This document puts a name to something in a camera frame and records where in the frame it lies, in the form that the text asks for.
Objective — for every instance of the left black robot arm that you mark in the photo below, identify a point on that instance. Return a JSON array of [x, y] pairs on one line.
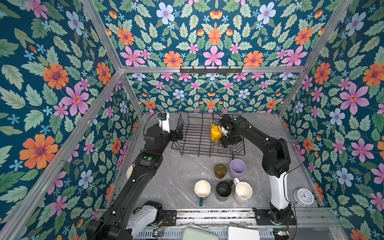
[[119, 222]]

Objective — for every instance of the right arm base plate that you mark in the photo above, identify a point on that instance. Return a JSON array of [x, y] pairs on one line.
[[272, 216]]

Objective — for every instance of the olive tinted glass cup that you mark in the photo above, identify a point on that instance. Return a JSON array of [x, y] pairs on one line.
[[220, 171]]

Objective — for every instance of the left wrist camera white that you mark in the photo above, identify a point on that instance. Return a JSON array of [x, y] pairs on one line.
[[164, 121]]

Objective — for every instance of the lilac plastic cup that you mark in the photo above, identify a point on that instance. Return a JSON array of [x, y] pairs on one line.
[[237, 168]]

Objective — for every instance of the black mug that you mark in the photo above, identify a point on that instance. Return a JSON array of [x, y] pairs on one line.
[[223, 191]]

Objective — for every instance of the white mug red inside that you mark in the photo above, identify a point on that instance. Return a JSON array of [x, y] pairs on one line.
[[223, 131]]

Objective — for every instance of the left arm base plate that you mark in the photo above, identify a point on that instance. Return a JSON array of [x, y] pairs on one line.
[[168, 218]]

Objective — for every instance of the yellow mug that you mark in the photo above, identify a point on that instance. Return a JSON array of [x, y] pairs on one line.
[[216, 133]]

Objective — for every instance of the cream mug green handle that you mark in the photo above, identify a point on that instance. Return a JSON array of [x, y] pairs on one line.
[[202, 189]]

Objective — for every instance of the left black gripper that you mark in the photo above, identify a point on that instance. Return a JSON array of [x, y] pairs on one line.
[[174, 136]]

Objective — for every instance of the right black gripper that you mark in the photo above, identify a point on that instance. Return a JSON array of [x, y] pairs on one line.
[[225, 143]]

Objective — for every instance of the cream plate at left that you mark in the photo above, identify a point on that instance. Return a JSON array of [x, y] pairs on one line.
[[129, 171]]

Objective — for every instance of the white analog clock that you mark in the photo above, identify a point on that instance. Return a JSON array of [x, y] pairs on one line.
[[304, 197]]

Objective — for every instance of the black wire dish rack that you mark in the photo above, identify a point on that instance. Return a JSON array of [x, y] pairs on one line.
[[197, 137]]

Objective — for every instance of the pale green tray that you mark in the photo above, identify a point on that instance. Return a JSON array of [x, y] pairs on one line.
[[196, 234]]

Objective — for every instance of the white fluted mug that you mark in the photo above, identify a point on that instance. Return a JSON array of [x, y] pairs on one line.
[[243, 190]]

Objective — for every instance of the black wall hook rail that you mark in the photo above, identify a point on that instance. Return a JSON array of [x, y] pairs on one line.
[[211, 70]]

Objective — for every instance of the aluminium front rail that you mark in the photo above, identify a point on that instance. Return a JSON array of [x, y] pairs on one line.
[[245, 217]]

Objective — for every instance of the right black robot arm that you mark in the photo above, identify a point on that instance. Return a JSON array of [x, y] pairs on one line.
[[275, 162]]

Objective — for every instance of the white box front edge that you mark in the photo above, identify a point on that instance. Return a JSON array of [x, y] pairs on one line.
[[236, 233]]

